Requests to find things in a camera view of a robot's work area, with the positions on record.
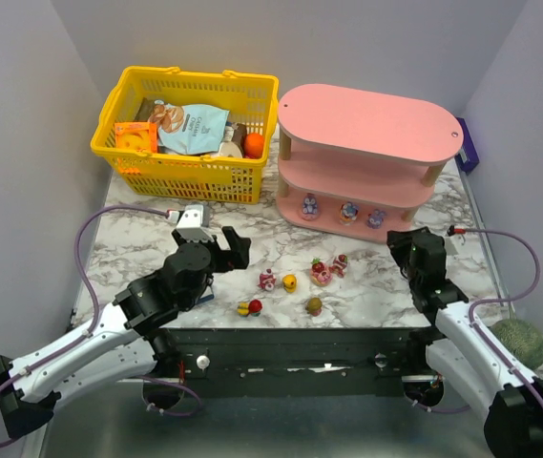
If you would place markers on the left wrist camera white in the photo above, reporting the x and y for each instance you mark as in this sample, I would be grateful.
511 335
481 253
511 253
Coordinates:
192 223

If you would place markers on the black mounting rail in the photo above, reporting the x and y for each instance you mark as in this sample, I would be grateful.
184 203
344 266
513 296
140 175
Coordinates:
301 362

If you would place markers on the orange snack box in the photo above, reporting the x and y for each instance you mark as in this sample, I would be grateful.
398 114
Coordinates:
139 137

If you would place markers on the olive brown round toy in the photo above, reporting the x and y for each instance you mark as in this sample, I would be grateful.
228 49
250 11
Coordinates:
314 307

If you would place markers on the yellow duck toy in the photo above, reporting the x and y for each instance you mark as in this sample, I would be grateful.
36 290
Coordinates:
289 283

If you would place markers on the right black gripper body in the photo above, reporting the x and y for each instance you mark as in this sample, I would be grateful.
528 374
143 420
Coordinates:
406 249

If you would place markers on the pink three-tier shelf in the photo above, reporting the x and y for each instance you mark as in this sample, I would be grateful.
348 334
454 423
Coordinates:
380 151

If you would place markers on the small purple bunny toy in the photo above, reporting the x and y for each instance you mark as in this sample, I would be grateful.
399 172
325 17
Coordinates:
376 219

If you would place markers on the pink strawberry bear toy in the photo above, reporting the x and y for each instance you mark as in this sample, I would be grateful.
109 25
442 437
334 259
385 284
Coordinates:
339 265

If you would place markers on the light blue snack bag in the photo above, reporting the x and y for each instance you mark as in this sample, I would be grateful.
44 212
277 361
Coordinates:
189 130

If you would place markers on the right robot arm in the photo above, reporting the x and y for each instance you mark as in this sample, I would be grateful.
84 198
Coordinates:
504 393

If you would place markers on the red yellow mushroom toy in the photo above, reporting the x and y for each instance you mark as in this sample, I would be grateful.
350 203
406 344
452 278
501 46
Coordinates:
252 308

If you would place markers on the green textured ball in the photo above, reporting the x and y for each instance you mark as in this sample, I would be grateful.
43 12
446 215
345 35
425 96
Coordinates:
522 339

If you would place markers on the yellow plastic shopping basket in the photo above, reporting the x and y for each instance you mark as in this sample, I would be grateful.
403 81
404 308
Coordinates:
252 102

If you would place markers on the purple bunny donut toy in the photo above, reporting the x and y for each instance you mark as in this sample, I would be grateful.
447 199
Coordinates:
310 209

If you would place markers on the purple box behind shelf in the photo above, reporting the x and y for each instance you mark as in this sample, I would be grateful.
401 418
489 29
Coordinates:
467 159

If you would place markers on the strawberry tart toy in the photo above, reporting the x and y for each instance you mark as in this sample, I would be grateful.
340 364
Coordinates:
320 273

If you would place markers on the white round container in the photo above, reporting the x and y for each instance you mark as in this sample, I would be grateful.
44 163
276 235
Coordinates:
231 149

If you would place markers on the dark brown packet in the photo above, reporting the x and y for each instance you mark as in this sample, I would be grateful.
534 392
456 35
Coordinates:
146 111

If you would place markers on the orange fruit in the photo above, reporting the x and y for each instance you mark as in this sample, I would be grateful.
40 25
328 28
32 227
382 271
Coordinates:
253 145

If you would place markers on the blue boxed product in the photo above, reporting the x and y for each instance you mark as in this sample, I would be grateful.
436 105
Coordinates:
207 295

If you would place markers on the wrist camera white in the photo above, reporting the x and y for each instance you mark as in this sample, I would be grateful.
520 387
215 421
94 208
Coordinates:
454 239
192 223

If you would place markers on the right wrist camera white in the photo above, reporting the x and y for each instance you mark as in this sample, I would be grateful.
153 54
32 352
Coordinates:
454 239

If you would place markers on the purple bunny cup toy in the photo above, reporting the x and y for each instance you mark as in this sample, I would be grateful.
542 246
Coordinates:
348 213

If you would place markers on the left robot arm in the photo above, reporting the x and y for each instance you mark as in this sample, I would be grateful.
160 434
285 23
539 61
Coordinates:
123 339

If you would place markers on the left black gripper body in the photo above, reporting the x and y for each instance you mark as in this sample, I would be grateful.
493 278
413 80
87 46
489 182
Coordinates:
220 255

